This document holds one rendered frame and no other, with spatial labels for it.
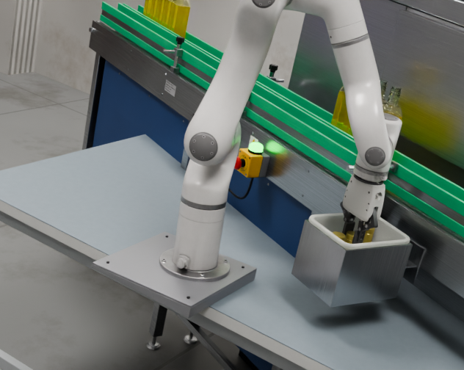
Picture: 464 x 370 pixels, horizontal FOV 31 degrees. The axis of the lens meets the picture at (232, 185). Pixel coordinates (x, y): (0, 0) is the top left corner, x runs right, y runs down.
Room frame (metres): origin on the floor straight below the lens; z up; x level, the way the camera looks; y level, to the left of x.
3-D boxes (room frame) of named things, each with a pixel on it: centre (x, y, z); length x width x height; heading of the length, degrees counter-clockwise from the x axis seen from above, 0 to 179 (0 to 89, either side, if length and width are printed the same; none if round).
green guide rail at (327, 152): (2.87, 0.18, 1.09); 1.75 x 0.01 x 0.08; 36
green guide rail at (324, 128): (2.91, 0.12, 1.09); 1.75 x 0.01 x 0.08; 36
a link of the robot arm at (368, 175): (2.00, -0.33, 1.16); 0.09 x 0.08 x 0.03; 38
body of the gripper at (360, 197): (2.00, -0.33, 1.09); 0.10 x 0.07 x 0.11; 38
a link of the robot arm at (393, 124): (2.00, -0.33, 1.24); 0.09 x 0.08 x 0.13; 171
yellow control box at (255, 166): (2.45, -0.05, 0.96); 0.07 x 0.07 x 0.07; 36
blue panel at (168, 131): (2.89, 0.10, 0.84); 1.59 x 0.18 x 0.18; 36
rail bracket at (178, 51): (2.97, 0.31, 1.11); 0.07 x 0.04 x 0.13; 126
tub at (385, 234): (1.98, -0.34, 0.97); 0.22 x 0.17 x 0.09; 126
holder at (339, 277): (2.00, -0.36, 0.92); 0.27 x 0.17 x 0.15; 126
